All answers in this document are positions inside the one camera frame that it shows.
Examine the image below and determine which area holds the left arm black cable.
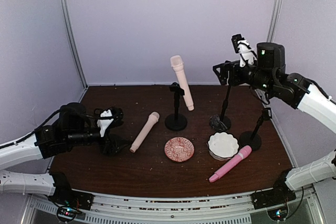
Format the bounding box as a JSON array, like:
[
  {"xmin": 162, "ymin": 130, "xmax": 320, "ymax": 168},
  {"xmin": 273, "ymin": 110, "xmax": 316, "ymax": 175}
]
[{"xmin": 0, "ymin": 108, "xmax": 106, "ymax": 148}]

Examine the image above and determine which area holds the front aluminium rail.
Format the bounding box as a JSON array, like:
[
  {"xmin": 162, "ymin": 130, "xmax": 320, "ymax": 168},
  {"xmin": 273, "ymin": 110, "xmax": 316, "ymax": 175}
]
[{"xmin": 21, "ymin": 180, "xmax": 325, "ymax": 223}]

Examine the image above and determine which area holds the black mic stand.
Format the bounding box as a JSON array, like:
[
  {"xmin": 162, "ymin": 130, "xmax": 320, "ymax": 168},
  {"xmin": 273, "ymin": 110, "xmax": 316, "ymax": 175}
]
[
  {"xmin": 165, "ymin": 82, "xmax": 187, "ymax": 131},
  {"xmin": 219, "ymin": 85, "xmax": 232, "ymax": 131},
  {"xmin": 238, "ymin": 108, "xmax": 272, "ymax": 151},
  {"xmin": 99, "ymin": 134, "xmax": 129, "ymax": 156}
]

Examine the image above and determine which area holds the right aluminium frame post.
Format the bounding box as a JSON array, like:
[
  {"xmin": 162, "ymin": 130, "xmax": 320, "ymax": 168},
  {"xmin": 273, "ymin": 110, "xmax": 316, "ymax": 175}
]
[{"xmin": 253, "ymin": 0, "xmax": 287, "ymax": 88}]

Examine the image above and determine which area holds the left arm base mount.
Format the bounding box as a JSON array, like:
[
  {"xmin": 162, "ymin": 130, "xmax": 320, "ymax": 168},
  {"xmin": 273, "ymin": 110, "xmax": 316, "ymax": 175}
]
[{"xmin": 47, "ymin": 190, "xmax": 94, "ymax": 223}]

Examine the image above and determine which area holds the white scalloped bowl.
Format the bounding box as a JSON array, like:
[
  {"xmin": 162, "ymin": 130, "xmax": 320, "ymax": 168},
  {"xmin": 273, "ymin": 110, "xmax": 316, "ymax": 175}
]
[{"xmin": 207, "ymin": 132, "xmax": 239, "ymax": 161}]

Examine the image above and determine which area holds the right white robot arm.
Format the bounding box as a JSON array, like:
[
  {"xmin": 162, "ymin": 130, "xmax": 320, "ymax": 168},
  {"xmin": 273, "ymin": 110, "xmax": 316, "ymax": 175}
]
[{"xmin": 213, "ymin": 40, "xmax": 335, "ymax": 191}]

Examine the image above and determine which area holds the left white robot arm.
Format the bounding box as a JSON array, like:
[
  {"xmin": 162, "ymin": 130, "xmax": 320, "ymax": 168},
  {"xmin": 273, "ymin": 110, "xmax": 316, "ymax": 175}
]
[{"xmin": 1, "ymin": 102, "xmax": 131, "ymax": 196}]

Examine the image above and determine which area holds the black crumpled object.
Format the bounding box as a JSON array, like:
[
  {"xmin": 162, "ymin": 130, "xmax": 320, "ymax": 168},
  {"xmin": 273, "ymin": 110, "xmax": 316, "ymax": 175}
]
[{"xmin": 209, "ymin": 114, "xmax": 227, "ymax": 132}]

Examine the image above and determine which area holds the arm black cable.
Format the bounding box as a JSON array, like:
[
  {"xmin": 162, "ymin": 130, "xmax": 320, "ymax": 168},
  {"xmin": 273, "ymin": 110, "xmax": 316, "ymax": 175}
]
[
  {"xmin": 251, "ymin": 48, "xmax": 336, "ymax": 104},
  {"xmin": 0, "ymin": 108, "xmax": 106, "ymax": 148}
]

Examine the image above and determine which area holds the pink microphone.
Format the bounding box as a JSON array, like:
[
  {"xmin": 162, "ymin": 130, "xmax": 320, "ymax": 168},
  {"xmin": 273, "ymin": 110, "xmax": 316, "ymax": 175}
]
[{"xmin": 208, "ymin": 145, "xmax": 252, "ymax": 183}]

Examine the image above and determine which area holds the left aluminium frame post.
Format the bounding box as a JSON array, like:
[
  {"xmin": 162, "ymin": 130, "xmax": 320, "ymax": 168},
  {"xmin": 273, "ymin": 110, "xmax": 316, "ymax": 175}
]
[{"xmin": 60, "ymin": 0, "xmax": 88, "ymax": 89}]

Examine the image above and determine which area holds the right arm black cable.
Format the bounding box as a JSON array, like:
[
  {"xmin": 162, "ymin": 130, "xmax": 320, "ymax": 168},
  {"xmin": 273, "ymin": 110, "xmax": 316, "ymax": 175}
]
[{"xmin": 251, "ymin": 48, "xmax": 336, "ymax": 104}]

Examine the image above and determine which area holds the red patterned dish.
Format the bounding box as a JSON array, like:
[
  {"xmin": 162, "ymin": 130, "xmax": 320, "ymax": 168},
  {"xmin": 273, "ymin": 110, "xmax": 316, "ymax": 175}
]
[{"xmin": 164, "ymin": 137, "xmax": 195, "ymax": 163}]

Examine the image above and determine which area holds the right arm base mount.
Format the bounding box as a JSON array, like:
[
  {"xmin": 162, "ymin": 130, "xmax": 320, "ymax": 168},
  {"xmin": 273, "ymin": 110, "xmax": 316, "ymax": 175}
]
[{"xmin": 251, "ymin": 188, "xmax": 296, "ymax": 222}]

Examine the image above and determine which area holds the cream microphone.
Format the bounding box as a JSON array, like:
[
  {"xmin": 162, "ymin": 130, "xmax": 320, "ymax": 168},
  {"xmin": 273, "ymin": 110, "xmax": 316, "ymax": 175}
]
[
  {"xmin": 170, "ymin": 55, "xmax": 194, "ymax": 111},
  {"xmin": 129, "ymin": 112, "xmax": 160, "ymax": 153}
]

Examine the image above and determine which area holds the aluminium frame post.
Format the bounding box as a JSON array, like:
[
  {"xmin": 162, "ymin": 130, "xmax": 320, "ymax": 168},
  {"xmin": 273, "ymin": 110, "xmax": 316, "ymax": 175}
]
[
  {"xmin": 60, "ymin": 0, "xmax": 88, "ymax": 89},
  {"xmin": 253, "ymin": 0, "xmax": 287, "ymax": 88}
]

